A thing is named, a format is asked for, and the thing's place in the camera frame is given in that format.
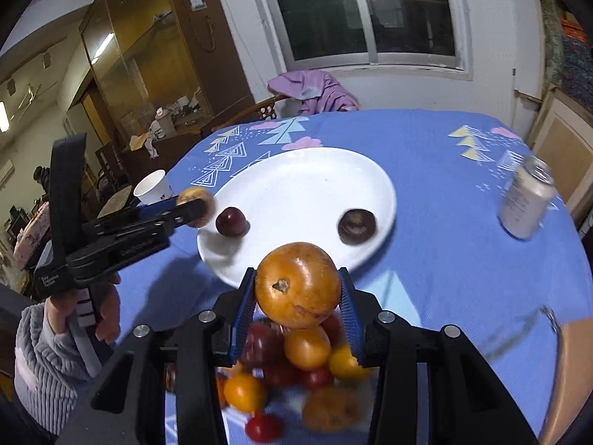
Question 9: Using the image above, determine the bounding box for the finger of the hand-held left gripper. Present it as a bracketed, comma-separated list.
[95, 196, 180, 229]
[83, 198, 209, 243]

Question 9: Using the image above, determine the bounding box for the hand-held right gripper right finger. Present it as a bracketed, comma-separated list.
[338, 266, 540, 445]

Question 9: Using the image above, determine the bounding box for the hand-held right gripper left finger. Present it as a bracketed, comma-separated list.
[56, 267, 258, 445]

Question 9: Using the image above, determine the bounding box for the tan round pear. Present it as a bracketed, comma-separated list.
[178, 187, 216, 229]

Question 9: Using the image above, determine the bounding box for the large speckled persimmon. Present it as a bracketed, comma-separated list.
[255, 242, 342, 330]

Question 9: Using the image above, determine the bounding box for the red-yellow apple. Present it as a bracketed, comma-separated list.
[302, 387, 363, 433]

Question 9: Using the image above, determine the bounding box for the white plate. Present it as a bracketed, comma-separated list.
[197, 147, 398, 289]

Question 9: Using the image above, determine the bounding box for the person's left forearm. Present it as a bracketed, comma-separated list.
[14, 303, 100, 436]

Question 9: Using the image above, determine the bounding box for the person's left hand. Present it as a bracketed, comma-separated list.
[44, 271, 122, 346]

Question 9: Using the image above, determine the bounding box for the white paper cup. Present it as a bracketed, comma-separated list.
[133, 169, 174, 205]

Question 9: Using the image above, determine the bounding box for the chair with beige seat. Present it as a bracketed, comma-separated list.
[97, 185, 140, 218]

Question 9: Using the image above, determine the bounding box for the dark wooden chair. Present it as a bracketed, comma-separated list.
[95, 141, 123, 191]

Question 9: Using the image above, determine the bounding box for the large purple plum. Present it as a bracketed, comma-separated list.
[215, 207, 248, 239]

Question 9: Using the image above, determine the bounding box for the crumpled white cloth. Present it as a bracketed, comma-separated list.
[130, 121, 160, 157]

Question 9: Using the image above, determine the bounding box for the wooden chair with lattice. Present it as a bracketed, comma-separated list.
[200, 95, 290, 137]

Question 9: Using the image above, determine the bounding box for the wooden glass cabinet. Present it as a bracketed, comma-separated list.
[79, 0, 258, 149]

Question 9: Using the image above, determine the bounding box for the blue printed tablecloth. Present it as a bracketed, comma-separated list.
[111, 109, 593, 445]

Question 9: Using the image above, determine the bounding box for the purple garment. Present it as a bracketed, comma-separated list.
[268, 69, 362, 116]

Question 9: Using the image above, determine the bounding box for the silver drink can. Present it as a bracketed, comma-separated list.
[498, 154, 557, 241]

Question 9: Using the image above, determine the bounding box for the tan leather pouch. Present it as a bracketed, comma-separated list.
[540, 317, 593, 445]

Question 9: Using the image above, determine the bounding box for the sliding glass window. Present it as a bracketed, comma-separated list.
[248, 0, 473, 75]

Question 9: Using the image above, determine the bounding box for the white board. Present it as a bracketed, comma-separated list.
[512, 0, 544, 103]

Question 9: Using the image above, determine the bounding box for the green marbled panel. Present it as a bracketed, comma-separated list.
[535, 0, 563, 89]

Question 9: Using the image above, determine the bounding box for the grey lanyard strap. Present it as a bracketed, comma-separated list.
[482, 307, 562, 359]

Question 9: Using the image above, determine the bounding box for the hanging bead string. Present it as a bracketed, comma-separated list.
[188, 0, 218, 54]

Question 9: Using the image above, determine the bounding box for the wooden picture frame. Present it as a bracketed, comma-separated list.
[528, 86, 593, 223]

